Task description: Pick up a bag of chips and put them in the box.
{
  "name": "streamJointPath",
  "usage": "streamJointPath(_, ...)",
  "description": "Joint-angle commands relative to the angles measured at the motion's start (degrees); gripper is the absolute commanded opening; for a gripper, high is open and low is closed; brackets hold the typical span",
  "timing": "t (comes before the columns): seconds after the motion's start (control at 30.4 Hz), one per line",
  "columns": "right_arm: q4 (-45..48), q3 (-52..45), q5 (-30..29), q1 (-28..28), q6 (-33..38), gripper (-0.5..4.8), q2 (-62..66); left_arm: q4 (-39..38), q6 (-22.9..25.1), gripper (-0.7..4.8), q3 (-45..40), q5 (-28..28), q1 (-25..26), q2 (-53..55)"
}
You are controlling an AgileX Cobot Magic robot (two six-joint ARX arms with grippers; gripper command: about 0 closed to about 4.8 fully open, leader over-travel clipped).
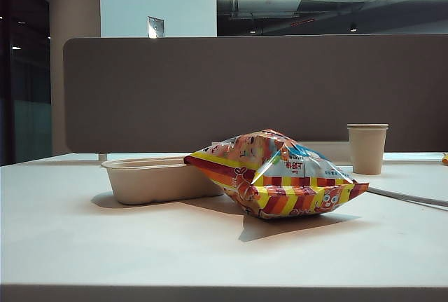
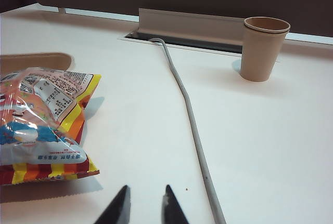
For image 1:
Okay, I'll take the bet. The white cable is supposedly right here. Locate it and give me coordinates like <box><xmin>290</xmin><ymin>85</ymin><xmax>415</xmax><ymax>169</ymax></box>
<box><xmin>363</xmin><ymin>184</ymin><xmax>448</xmax><ymax>208</ymax></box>

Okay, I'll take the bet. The beige paper cup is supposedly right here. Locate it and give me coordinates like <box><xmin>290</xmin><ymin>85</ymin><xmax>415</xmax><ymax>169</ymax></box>
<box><xmin>346</xmin><ymin>123</ymin><xmax>389</xmax><ymax>176</ymax></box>

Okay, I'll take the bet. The brown desk divider panel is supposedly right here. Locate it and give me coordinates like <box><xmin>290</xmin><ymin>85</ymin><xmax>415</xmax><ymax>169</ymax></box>
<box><xmin>62</xmin><ymin>34</ymin><xmax>448</xmax><ymax>155</ymax></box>

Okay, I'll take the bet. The beige pulp food box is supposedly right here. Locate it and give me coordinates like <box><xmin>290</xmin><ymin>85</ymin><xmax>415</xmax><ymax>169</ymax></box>
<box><xmin>100</xmin><ymin>157</ymin><xmax>225</xmax><ymax>206</ymax></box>

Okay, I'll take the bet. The silver metal wall plate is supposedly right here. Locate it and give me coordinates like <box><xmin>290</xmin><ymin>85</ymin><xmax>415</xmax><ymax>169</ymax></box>
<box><xmin>147</xmin><ymin>15</ymin><xmax>165</xmax><ymax>39</ymax></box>

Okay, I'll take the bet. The orange yellow striped chips bag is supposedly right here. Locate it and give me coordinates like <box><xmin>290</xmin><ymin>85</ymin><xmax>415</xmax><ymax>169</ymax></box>
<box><xmin>183</xmin><ymin>128</ymin><xmax>370</xmax><ymax>219</ymax></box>

